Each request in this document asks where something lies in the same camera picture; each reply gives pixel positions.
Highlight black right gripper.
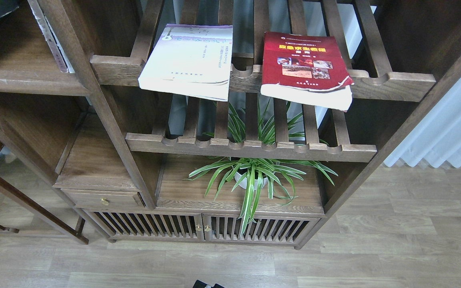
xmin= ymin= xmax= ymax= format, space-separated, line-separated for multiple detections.
xmin=192 ymin=280 xmax=224 ymax=288

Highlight red paperback book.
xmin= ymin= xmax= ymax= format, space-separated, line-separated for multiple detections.
xmin=260 ymin=32 xmax=354 ymax=111

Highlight right slatted cabinet door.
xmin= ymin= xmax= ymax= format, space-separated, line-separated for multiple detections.
xmin=202 ymin=214 xmax=320 ymax=246

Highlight slatted cabinet door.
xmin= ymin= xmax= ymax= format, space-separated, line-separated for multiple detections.
xmin=88 ymin=211 xmax=204 ymax=242
xmin=202 ymin=214 xmax=320 ymax=246

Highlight left slatted cabinet door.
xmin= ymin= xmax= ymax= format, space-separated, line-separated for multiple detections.
xmin=88 ymin=211 xmax=204 ymax=242

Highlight white plant pot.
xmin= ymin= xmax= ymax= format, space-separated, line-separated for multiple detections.
xmin=234 ymin=168 xmax=268 ymax=190

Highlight green spider plant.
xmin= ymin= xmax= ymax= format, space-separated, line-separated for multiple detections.
xmin=185 ymin=100 xmax=338 ymax=233

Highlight small wooden drawer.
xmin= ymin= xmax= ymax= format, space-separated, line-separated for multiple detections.
xmin=62 ymin=188 xmax=144 ymax=208

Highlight dark wooden bookshelf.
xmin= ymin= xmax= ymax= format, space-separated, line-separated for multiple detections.
xmin=0 ymin=0 xmax=461 ymax=249

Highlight white purple paperback book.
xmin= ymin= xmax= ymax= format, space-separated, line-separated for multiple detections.
xmin=138 ymin=24 xmax=233 ymax=102

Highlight dark wooden side furniture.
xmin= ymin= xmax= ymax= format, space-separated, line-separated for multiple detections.
xmin=0 ymin=142 xmax=88 ymax=245

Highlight thin upright book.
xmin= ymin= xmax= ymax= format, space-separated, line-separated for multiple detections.
xmin=28 ymin=0 xmax=75 ymax=73

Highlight white curtain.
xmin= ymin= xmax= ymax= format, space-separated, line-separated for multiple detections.
xmin=384 ymin=78 xmax=461 ymax=168

